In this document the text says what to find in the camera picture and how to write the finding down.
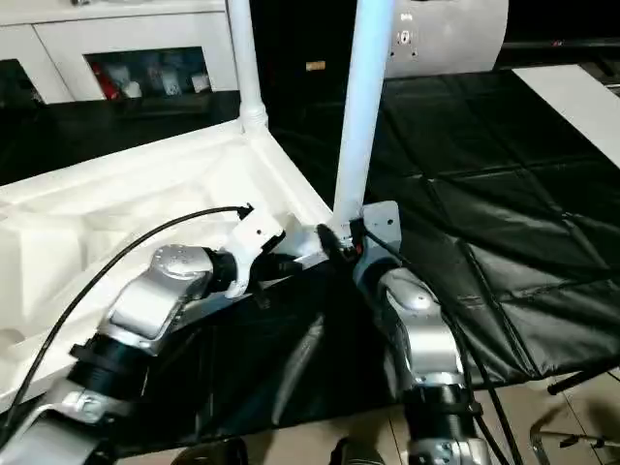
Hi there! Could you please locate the white plastic table leg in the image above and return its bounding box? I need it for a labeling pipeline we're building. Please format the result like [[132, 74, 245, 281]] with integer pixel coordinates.
[[331, 0, 397, 241], [226, 0, 270, 142]]

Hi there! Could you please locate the white plastic table top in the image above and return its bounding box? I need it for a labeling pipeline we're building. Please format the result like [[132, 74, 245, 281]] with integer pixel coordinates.
[[0, 118, 340, 413]]

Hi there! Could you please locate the black work mat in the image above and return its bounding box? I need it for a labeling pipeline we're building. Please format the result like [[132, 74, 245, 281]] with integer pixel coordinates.
[[0, 67, 620, 459]]

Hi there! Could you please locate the dark left robot foot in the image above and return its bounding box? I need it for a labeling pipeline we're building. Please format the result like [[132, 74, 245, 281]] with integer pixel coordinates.
[[173, 438, 248, 465]]

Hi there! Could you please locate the grey printed cushion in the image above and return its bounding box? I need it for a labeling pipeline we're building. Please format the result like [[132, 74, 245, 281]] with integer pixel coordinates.
[[382, 0, 510, 79]]

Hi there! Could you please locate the red box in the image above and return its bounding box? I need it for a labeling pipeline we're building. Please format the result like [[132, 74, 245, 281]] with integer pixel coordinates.
[[98, 71, 118, 102]]

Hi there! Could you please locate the white flat board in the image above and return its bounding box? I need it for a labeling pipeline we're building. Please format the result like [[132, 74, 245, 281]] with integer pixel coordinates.
[[511, 62, 620, 171]]

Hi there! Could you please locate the white glass-door cabinet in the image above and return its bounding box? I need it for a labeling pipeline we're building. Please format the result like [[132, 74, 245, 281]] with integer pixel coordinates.
[[0, 0, 241, 106]]

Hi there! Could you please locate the black glossy low shelf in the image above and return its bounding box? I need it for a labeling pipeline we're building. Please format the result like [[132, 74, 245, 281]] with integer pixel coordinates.
[[501, 38, 620, 52]]

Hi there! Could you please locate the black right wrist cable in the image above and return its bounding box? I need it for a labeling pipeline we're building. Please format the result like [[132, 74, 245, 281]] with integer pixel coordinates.
[[361, 230, 525, 465]]

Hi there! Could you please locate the grey metal tube frame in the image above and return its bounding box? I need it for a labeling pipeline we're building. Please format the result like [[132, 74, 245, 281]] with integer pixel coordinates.
[[530, 405, 620, 465]]

